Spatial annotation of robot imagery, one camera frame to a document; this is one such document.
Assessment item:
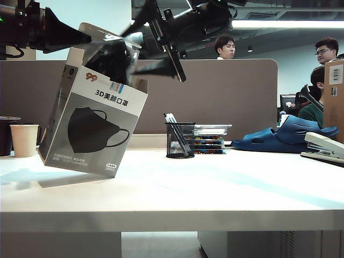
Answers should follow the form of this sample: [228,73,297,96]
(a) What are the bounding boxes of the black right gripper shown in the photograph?
[120,0,205,83]

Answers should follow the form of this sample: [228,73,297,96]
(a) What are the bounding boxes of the person with glasses in black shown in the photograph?
[314,37,340,66]

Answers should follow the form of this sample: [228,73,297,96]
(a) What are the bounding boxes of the blue rubber slipper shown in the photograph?
[230,127,279,151]
[271,114,340,154]

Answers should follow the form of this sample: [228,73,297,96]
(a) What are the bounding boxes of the black mask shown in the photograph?
[84,37,142,86]

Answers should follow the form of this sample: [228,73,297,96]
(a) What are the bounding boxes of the black computer monitor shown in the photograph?
[279,94,298,117]

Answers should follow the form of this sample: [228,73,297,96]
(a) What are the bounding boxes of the pens in holder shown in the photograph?
[163,113,187,155]

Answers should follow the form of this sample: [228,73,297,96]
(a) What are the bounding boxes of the beige desk stapler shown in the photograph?
[300,131,344,168]

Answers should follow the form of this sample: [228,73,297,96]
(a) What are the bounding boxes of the brown desk partition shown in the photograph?
[0,58,279,150]

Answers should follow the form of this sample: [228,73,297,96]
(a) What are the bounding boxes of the clear plastic flat case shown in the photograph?
[193,124,233,136]

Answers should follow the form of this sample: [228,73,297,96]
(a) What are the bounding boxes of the beige paper cup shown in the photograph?
[10,124,40,158]

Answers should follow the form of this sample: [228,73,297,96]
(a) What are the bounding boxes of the long ceiling light strip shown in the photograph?
[144,18,344,29]

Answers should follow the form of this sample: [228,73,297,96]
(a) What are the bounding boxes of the black cylindrical container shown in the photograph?
[0,116,22,157]

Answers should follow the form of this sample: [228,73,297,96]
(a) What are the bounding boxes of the grey white mask box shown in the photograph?
[37,22,149,179]

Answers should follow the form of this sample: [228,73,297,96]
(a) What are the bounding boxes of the person in white shirt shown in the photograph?
[214,34,237,60]

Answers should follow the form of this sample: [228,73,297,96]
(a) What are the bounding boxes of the clear pen with black cap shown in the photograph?
[168,113,193,156]

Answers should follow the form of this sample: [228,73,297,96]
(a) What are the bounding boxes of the tall brown cardboard box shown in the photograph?
[322,59,344,144]

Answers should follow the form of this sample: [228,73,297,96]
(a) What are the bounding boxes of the black mesh pen holder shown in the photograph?
[164,122,196,159]

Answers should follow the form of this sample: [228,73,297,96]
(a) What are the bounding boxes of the person in green shirt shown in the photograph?
[297,66,326,128]

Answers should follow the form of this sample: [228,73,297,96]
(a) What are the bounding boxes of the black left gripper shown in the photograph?
[10,0,92,54]

